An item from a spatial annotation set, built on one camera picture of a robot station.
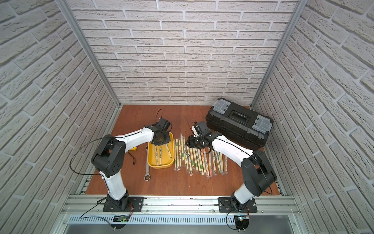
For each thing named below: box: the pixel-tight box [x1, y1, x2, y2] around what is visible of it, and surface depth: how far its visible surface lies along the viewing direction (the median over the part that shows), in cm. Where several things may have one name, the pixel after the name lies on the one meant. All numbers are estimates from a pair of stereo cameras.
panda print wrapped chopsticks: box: [154, 145, 160, 166], surface depth 93 cm
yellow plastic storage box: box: [147, 131, 175, 170], surface depth 92 cm
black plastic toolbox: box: [205, 97, 274, 152], surface depth 91 cm
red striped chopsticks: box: [206, 150, 214, 178], surface depth 89 cm
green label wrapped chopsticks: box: [173, 138, 181, 172], surface depth 92 cm
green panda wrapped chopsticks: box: [165, 143, 173, 160], surface depth 94 cm
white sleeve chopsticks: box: [189, 147, 201, 174], surface depth 91 cm
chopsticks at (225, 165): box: [223, 154, 229, 176], surface depth 89 cm
